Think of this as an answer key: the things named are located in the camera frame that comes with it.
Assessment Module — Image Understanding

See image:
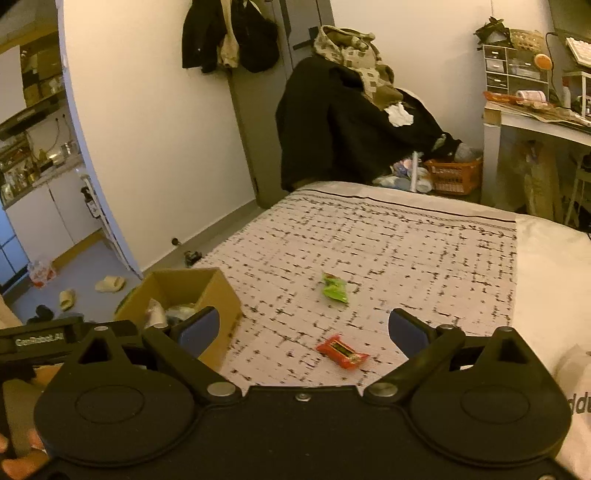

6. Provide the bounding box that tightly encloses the long white snack packet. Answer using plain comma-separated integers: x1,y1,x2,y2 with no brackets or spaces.
166,304,197,324

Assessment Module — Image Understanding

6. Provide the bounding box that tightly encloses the clear brown cake packet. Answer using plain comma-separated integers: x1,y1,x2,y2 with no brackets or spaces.
145,299,169,328

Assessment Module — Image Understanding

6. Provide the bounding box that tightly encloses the person's left hand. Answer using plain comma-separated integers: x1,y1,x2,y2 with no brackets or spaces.
0,364,61,480

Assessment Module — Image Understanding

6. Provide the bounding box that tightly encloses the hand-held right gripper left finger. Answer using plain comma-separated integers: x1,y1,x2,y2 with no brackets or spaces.
60,305,243,407

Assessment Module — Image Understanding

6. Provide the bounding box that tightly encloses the hanging beige garment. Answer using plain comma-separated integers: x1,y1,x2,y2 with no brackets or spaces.
218,0,241,68

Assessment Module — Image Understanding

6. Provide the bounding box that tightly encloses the computer monitor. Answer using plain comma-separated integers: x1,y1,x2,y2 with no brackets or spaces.
547,0,591,42

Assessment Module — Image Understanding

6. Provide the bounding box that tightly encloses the brown cardboard box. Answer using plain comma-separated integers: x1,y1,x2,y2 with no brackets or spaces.
114,268,243,370

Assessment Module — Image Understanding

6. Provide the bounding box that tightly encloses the white desk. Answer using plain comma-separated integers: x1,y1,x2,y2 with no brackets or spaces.
482,99,591,217

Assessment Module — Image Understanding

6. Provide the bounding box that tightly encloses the light green snack packet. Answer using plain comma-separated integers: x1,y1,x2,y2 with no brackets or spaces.
322,272,351,304

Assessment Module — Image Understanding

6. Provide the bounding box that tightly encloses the printed bed blanket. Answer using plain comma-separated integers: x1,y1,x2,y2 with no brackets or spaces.
198,181,518,388

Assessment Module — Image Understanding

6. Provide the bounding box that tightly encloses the beige patterned hoodie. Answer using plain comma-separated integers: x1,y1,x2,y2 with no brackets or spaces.
314,25,398,112

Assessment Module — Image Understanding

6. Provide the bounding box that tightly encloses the dark green ornament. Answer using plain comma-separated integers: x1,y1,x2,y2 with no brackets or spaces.
475,17,512,47

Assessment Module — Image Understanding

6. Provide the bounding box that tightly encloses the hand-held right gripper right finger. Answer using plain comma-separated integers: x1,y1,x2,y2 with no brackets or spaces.
364,308,550,407

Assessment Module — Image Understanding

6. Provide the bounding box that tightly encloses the grey door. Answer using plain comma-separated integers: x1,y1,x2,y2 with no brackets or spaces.
228,0,338,208

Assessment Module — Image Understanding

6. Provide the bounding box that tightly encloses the red snack packet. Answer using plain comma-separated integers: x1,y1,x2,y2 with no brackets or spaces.
316,335,370,370

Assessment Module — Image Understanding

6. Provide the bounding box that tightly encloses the beige bag under desk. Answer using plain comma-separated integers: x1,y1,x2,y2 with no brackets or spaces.
517,141,561,217

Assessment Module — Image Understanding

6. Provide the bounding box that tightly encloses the white kitchen cabinet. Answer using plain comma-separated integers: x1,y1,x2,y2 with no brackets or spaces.
0,166,105,287

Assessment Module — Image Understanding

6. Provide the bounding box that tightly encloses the small white cloth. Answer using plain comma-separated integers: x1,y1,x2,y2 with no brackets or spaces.
387,102,415,127

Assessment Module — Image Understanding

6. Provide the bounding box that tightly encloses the orange plastic basket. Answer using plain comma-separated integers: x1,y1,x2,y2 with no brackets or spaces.
424,158,483,195

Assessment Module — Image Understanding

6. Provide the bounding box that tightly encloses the small wicker basket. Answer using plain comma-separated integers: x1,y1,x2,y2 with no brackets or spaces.
508,28,548,54

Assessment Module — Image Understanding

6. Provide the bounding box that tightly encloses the hanging black jacket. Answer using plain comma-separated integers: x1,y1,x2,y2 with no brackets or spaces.
181,0,232,75

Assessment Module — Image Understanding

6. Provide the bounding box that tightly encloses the white keyboard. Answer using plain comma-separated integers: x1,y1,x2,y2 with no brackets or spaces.
566,37,591,70

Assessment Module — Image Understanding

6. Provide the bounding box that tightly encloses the small drawer organizer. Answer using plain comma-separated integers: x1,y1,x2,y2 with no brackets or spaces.
482,44,550,95

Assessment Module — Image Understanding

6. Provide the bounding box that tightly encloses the black door handle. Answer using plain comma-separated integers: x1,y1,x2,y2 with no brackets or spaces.
293,28,319,51

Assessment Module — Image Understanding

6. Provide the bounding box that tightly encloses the white monitor riser shelf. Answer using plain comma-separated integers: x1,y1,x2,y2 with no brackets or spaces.
561,69,591,118

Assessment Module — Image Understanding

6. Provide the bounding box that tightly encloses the pile of household clutter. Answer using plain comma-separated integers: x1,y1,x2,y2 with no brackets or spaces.
374,152,435,193

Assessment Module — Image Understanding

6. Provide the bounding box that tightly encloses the white bed sheet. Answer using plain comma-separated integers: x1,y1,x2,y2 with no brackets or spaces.
510,212,591,384

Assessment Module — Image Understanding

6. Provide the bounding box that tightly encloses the hanging black bag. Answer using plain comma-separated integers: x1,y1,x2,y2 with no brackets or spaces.
231,0,281,73

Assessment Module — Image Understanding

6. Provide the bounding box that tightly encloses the black coat on chair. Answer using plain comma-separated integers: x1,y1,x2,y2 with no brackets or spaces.
276,58,462,192

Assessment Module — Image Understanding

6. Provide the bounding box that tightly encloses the white printed bag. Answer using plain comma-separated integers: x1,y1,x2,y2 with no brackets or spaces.
551,344,591,480

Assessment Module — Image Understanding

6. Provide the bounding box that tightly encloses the red white plastic bag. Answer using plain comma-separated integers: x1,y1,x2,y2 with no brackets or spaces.
27,259,57,289

